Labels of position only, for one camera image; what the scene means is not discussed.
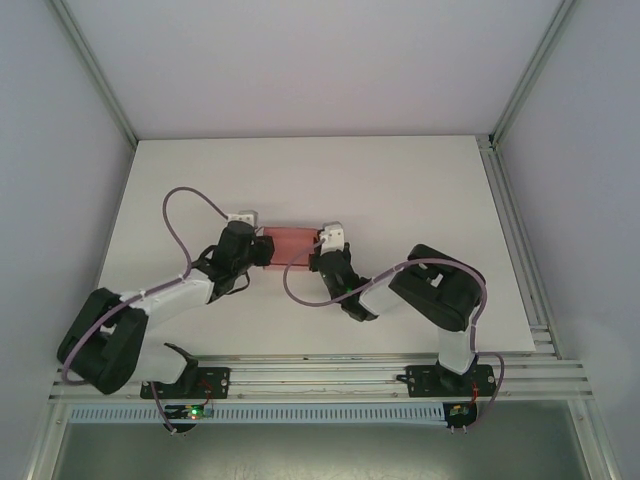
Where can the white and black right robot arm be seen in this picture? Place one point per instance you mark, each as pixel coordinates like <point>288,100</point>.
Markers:
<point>450,295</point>

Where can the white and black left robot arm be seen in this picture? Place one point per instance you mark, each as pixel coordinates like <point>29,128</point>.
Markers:
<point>175,300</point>

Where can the circuit board with green light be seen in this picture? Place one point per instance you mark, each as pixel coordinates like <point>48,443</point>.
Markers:
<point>192,412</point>

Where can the grey metal sheet panel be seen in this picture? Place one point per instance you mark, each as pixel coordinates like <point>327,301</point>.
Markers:
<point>325,452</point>

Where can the small green circuit board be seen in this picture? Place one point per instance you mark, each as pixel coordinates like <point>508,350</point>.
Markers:
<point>459,411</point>

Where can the aluminium mounting rail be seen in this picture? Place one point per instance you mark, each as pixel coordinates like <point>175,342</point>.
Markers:
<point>325,372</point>

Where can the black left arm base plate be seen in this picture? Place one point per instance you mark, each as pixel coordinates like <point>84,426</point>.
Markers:
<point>217,377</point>

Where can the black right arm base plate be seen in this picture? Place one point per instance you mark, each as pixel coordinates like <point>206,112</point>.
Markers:
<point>422,380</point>

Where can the aluminium side frame rail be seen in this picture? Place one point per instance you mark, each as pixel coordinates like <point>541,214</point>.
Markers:
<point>520,250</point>

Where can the aluminium frame post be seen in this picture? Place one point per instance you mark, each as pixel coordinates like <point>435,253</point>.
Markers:
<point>95,75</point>
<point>537,75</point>

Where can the aluminium frame leg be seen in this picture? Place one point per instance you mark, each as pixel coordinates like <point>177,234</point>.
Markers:
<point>602,440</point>
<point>45,445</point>

